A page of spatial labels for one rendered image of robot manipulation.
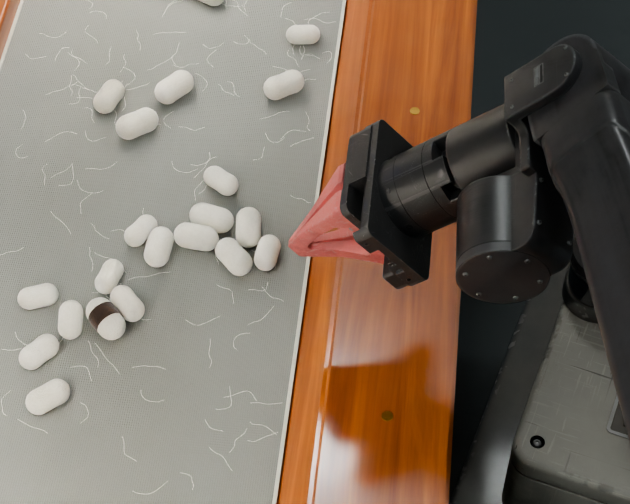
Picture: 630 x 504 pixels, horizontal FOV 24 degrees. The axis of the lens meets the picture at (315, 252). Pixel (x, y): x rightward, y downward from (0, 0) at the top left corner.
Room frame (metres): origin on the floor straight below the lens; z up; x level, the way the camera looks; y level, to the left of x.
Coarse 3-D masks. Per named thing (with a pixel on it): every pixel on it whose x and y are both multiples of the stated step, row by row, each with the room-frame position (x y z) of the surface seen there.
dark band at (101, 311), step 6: (96, 306) 0.65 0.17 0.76; (102, 306) 0.65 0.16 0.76; (108, 306) 0.65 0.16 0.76; (114, 306) 0.65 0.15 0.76; (90, 312) 0.64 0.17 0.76; (96, 312) 0.64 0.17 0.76; (102, 312) 0.64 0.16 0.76; (108, 312) 0.64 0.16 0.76; (114, 312) 0.64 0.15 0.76; (90, 318) 0.64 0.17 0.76; (96, 318) 0.64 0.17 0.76; (102, 318) 0.64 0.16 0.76; (96, 324) 0.64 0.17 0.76; (96, 330) 0.63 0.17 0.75
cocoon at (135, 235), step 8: (144, 216) 0.74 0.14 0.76; (152, 216) 0.74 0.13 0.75; (136, 224) 0.73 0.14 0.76; (144, 224) 0.73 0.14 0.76; (152, 224) 0.73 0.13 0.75; (128, 232) 0.72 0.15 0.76; (136, 232) 0.72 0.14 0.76; (144, 232) 0.73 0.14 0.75; (128, 240) 0.72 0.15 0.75; (136, 240) 0.72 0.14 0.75; (144, 240) 0.72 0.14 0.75
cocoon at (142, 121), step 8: (136, 112) 0.85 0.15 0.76; (144, 112) 0.85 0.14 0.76; (152, 112) 0.85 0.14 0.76; (120, 120) 0.84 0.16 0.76; (128, 120) 0.84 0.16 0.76; (136, 120) 0.84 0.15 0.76; (144, 120) 0.84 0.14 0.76; (152, 120) 0.85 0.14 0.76; (120, 128) 0.84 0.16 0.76; (128, 128) 0.84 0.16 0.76; (136, 128) 0.84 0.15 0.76; (144, 128) 0.84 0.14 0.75; (152, 128) 0.84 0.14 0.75; (120, 136) 0.84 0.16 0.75; (128, 136) 0.83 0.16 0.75; (136, 136) 0.84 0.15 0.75
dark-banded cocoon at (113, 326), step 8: (88, 304) 0.65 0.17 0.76; (96, 304) 0.65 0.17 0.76; (88, 312) 0.65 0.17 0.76; (104, 320) 0.64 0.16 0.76; (112, 320) 0.64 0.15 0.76; (120, 320) 0.64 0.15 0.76; (104, 328) 0.63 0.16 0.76; (112, 328) 0.63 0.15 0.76; (120, 328) 0.63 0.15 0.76; (104, 336) 0.63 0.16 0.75; (112, 336) 0.63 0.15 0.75; (120, 336) 0.63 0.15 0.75
